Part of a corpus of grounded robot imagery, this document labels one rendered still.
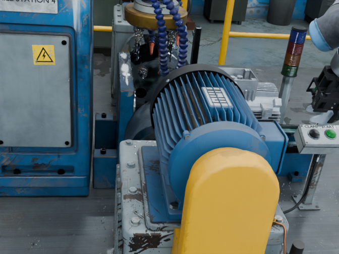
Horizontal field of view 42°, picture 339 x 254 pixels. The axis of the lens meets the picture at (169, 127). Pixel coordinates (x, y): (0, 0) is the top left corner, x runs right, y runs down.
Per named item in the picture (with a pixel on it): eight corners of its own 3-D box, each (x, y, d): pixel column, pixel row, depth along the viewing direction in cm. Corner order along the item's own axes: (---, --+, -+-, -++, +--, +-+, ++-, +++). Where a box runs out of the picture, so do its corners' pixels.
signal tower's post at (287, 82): (270, 129, 182) (293, 30, 161) (265, 120, 188) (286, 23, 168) (289, 129, 183) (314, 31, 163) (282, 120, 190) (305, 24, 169)
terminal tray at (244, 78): (217, 101, 137) (221, 79, 133) (211, 86, 146) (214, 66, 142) (255, 102, 138) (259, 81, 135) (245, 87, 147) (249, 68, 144)
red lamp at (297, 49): (289, 54, 167) (291, 43, 165) (283, 49, 172) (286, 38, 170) (304, 55, 168) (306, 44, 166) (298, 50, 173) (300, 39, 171)
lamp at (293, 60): (286, 66, 169) (289, 54, 167) (281, 60, 174) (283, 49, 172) (301, 66, 170) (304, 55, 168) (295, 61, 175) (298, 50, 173)
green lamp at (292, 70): (284, 76, 171) (286, 66, 169) (279, 70, 177) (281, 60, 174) (298, 77, 172) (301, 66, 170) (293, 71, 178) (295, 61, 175)
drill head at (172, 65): (120, 116, 155) (122, 49, 143) (117, 72, 191) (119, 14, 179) (189, 118, 159) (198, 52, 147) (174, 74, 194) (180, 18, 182)
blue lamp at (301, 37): (291, 43, 165) (294, 32, 163) (286, 38, 170) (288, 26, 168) (306, 44, 166) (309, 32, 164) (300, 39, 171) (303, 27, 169)
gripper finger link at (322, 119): (301, 124, 121) (315, 103, 113) (322, 125, 121) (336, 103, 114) (304, 133, 119) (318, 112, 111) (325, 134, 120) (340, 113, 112)
